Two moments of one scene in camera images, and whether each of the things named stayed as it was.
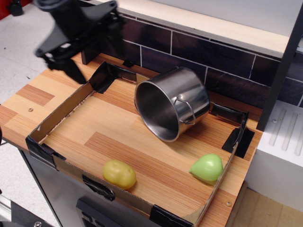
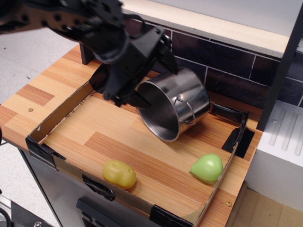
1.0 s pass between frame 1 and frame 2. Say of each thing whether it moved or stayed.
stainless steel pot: stayed
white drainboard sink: stayed
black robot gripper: moved
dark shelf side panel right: stayed
